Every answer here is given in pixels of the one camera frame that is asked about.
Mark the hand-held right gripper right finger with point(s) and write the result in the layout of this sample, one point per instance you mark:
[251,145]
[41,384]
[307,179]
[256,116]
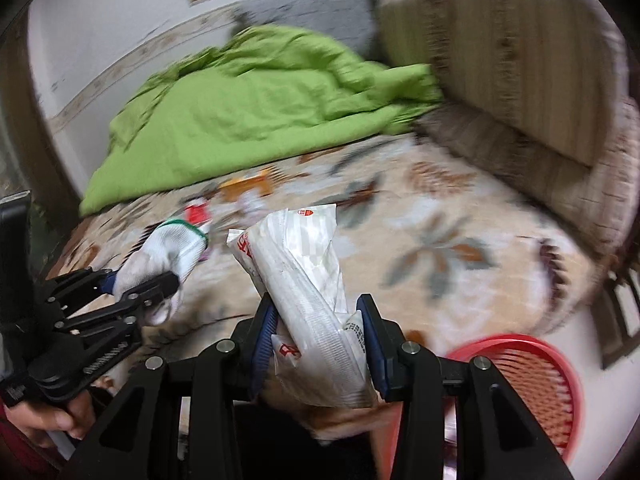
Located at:
[376,370]

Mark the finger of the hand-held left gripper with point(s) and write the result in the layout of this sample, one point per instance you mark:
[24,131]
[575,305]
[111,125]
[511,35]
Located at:
[80,285]
[150,292]

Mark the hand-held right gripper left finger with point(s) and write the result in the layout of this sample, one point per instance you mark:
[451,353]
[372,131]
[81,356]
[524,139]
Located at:
[264,355]

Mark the white knit glove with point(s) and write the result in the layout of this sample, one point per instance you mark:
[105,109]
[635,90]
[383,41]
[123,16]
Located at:
[160,255]

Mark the white food package red print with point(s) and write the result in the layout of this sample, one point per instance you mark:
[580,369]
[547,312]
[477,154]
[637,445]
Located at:
[305,280]

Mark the red plastic basket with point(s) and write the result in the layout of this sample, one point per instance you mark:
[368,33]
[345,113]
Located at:
[530,385]

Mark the person's left forearm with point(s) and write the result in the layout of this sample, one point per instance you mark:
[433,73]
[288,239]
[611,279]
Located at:
[20,452]

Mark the person's left hand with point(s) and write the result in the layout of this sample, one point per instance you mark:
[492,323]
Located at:
[47,417]

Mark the red torn wrapper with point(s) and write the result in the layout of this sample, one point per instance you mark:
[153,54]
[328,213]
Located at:
[197,211]

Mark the leaf-print beige blanket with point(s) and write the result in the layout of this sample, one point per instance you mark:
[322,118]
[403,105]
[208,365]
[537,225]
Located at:
[450,285]

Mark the orange cardboard box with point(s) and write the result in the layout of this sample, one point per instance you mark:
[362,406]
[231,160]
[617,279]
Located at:
[245,187]

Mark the green quilt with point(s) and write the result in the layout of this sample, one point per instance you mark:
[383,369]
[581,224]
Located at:
[240,110]

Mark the dark wooden furniture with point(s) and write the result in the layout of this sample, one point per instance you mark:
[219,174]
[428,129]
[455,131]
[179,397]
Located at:
[620,320]

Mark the brown patterned bolster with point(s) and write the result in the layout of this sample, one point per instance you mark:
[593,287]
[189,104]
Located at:
[560,185]

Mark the grey pillow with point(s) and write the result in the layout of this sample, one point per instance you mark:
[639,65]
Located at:
[310,15]

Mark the striped beige cushion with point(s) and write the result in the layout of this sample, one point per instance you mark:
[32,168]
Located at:
[505,55]

